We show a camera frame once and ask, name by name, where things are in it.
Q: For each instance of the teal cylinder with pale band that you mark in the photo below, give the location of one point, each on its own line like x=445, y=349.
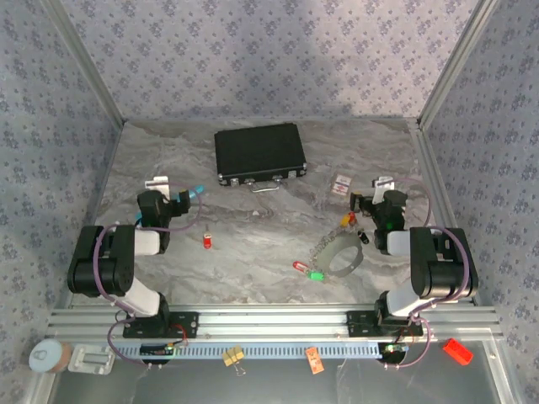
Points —
x=197, y=191

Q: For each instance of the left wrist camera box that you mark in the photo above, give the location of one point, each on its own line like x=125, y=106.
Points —
x=156, y=185

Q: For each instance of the card packet in clear bag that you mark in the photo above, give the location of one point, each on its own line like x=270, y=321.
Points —
x=342, y=185

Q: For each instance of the key with red tag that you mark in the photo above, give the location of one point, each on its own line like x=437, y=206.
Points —
x=352, y=216
x=206, y=241

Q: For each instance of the tape roll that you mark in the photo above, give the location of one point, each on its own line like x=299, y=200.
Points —
x=46, y=355

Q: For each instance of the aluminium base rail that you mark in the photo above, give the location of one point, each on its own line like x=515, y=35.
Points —
x=273, y=322

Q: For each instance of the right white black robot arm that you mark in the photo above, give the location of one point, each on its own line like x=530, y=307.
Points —
x=442, y=261

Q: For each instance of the aluminium side rail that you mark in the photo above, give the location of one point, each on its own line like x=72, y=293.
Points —
x=106, y=168
x=446, y=210

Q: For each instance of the key with yellow tag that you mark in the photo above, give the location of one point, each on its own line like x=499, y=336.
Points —
x=345, y=220

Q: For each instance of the large metal keyring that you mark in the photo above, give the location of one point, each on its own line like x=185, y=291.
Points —
x=324, y=254

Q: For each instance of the aluminium frame post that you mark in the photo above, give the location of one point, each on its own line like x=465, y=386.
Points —
x=86, y=63
x=455, y=63

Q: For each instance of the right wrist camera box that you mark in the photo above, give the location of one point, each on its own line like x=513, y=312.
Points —
x=383, y=187

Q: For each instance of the red plastic block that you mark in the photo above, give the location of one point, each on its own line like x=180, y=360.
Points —
x=457, y=351

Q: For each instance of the small circuit board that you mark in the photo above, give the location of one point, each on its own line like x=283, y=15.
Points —
x=393, y=350
x=156, y=350

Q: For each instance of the key with black head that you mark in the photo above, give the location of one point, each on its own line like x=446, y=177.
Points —
x=362, y=238

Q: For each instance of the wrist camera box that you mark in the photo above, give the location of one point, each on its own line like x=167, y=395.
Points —
x=156, y=185
x=383, y=187

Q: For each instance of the orange paper tag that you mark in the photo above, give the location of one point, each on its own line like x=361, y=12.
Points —
x=314, y=360

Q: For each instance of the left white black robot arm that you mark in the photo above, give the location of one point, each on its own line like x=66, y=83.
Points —
x=101, y=261

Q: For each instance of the red tag with white window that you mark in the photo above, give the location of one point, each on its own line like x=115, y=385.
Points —
x=300, y=266

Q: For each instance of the key with green tag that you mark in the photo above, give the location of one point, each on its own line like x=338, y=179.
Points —
x=315, y=276

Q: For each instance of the gold binder clip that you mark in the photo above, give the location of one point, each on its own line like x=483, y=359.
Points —
x=232, y=356

